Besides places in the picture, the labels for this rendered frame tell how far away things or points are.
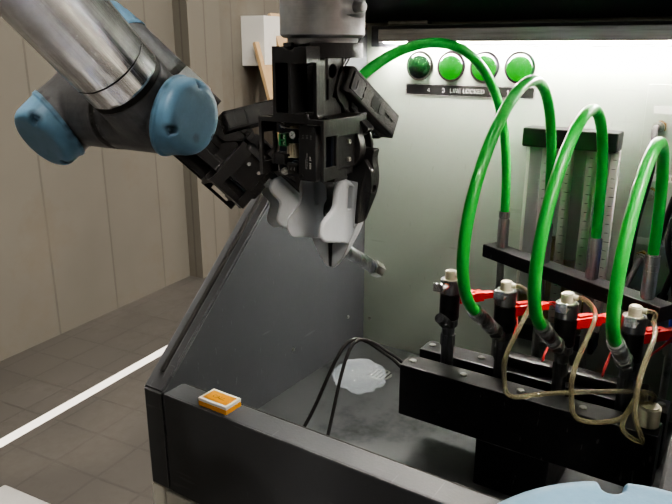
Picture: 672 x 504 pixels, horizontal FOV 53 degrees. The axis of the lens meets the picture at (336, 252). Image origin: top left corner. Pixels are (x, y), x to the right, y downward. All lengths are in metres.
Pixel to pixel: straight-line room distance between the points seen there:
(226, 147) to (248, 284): 0.30
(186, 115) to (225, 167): 0.17
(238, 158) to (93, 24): 0.27
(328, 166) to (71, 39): 0.23
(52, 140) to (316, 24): 0.31
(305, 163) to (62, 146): 0.27
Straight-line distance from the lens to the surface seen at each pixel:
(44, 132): 0.75
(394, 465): 0.82
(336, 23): 0.59
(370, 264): 0.94
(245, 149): 0.82
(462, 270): 0.76
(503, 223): 1.11
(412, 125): 1.25
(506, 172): 1.09
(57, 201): 3.61
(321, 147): 0.57
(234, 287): 1.05
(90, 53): 0.62
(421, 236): 1.28
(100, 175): 3.79
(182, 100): 0.65
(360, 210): 0.64
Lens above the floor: 1.41
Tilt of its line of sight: 17 degrees down
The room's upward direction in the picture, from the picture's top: straight up
